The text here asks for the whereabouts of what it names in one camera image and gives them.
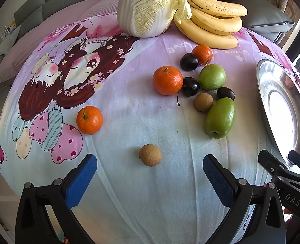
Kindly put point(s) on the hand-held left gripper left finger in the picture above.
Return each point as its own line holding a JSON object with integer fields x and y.
{"x": 81, "y": 180}

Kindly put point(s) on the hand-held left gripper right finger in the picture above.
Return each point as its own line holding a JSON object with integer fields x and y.
{"x": 217, "y": 180}

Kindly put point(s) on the metal tray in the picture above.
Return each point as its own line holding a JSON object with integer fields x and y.
{"x": 279, "y": 106}

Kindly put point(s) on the medium tangerine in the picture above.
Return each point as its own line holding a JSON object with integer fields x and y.
{"x": 89, "y": 120}

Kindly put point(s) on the long green jujube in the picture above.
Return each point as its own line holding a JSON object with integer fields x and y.
{"x": 220, "y": 117}

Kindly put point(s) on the brown longan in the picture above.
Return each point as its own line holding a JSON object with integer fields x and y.
{"x": 150, "y": 155}
{"x": 203, "y": 102}

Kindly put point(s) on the dark cherry with stem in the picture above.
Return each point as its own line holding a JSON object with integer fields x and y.
{"x": 191, "y": 86}

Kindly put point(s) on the round green jujube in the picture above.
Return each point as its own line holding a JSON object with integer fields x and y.
{"x": 212, "y": 77}

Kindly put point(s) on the large tangerine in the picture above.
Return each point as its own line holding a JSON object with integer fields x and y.
{"x": 167, "y": 80}

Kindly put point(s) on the small tangerine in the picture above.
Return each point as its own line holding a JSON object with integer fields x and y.
{"x": 203, "y": 53}

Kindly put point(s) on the cartoon printed bedsheet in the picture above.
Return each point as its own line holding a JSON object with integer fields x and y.
{"x": 139, "y": 122}

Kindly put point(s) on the grey leather cushion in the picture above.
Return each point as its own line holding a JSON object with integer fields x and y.
{"x": 266, "y": 17}

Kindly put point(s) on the pale pillow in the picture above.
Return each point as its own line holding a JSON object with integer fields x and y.
{"x": 7, "y": 43}

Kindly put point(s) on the napa cabbage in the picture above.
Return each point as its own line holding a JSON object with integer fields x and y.
{"x": 145, "y": 7}

